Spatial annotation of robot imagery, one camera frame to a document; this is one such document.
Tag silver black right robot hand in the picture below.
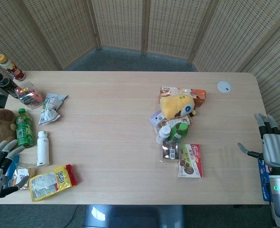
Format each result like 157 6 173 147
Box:
237 113 280 167

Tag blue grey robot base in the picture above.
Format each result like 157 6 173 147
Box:
83 204 186 228

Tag thin blue box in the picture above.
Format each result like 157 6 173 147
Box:
5 155 20 186

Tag brown white snack packet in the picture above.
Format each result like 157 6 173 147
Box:
8 166 37 190

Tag blue oreo cookie box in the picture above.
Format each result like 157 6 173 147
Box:
257 156 273 202

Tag brown plush toy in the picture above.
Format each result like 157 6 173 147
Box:
0 108 18 149

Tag yellow red snack bag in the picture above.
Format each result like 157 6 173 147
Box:
28 164 78 202

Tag white plastic bottle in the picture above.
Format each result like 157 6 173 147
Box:
36 131 50 167

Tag green tea bottle yellow label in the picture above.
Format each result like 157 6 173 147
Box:
15 108 35 148

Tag bamboo folding screen panel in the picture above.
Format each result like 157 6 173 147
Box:
188 0 280 72
0 0 63 79
243 22 280 141
144 0 219 60
21 0 102 69
87 0 147 56

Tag white round lid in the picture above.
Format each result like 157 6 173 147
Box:
217 81 232 94

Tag red green cookie box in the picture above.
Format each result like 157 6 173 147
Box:
177 143 203 179

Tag clear snack bag orange contents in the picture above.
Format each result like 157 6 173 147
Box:
14 82 45 110

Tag silver green snack bag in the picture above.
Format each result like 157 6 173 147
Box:
38 93 68 126

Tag orange snack box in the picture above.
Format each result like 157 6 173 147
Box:
159 86 207 107

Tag dark glass bottle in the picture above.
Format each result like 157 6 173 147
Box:
0 74 21 98

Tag silver brown foil packet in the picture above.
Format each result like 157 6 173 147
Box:
159 140 182 163

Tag beige printed snack pack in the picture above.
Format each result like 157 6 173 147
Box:
153 115 193 134

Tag yellow plush toy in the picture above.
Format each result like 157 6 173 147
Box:
159 94 198 120

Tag milk tea bottle yellow cap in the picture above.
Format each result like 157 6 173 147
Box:
0 54 27 82

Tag small white pill bottle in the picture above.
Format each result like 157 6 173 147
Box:
156 125 172 144

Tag purple small packet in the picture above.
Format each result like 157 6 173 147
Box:
149 110 166 127

